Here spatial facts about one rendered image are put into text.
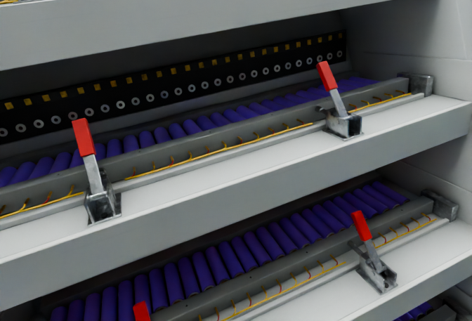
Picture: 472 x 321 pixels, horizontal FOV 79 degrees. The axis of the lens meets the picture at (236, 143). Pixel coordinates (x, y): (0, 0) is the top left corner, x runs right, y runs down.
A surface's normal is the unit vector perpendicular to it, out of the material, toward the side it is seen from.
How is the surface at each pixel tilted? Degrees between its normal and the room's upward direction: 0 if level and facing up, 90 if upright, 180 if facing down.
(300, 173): 110
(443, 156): 90
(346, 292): 19
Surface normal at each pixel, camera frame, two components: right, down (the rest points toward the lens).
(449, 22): -0.92, 0.28
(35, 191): 0.36, 0.34
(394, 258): -0.15, -0.90
